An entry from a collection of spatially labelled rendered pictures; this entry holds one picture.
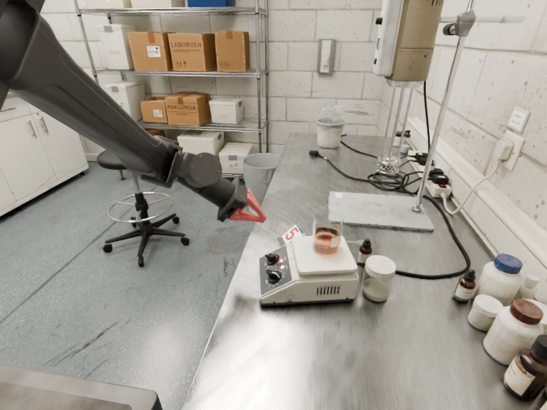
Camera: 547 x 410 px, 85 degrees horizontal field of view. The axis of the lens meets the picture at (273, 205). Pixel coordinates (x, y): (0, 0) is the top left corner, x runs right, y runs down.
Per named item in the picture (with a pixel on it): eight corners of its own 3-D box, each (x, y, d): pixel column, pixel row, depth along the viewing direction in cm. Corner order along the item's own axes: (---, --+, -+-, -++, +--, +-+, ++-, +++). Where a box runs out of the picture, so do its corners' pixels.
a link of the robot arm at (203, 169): (152, 137, 58) (138, 180, 57) (159, 121, 48) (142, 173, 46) (212, 159, 63) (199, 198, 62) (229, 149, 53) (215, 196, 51)
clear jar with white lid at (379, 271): (395, 296, 64) (403, 268, 60) (374, 307, 62) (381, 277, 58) (374, 279, 69) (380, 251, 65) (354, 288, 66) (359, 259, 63)
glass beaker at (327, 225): (343, 245, 66) (347, 211, 62) (336, 262, 61) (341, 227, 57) (312, 237, 69) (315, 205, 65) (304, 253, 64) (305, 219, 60)
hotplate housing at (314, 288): (260, 308, 61) (258, 279, 58) (258, 266, 73) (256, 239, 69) (365, 303, 63) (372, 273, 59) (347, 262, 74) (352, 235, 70)
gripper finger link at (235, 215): (273, 198, 69) (239, 176, 66) (275, 215, 63) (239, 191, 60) (255, 219, 72) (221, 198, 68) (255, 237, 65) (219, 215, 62)
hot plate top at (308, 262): (298, 275, 59) (298, 272, 58) (291, 239, 69) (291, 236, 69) (358, 272, 59) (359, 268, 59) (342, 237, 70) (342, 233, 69)
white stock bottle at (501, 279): (512, 318, 59) (537, 274, 54) (476, 311, 61) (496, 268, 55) (500, 295, 65) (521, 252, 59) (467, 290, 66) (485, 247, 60)
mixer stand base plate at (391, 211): (328, 223, 90) (329, 220, 89) (328, 193, 107) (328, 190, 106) (435, 232, 86) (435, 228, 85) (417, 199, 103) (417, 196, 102)
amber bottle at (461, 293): (451, 291, 66) (462, 263, 62) (467, 294, 65) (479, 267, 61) (453, 301, 63) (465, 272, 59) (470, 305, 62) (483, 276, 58)
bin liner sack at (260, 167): (240, 216, 235) (237, 167, 215) (249, 197, 264) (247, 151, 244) (282, 220, 231) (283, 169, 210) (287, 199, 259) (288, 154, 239)
